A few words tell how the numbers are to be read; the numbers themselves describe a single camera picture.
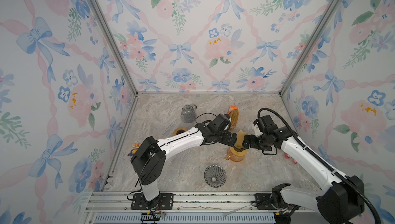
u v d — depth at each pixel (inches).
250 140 28.7
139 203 28.7
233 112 38.5
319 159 17.9
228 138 28.3
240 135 31.1
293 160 20.3
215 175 31.5
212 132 24.8
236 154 31.5
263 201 28.2
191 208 28.8
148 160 17.2
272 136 22.3
